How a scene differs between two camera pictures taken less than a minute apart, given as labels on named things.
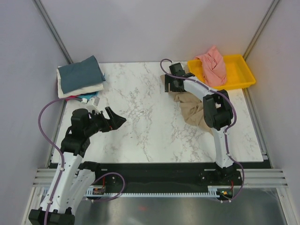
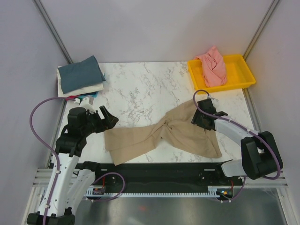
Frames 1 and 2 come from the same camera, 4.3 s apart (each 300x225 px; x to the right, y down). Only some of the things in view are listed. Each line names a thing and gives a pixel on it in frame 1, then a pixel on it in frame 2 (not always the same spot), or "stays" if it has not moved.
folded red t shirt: (70, 96) stays
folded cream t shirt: (90, 87) stays
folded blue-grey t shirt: (80, 75) stays
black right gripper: (168, 80) → (196, 119)
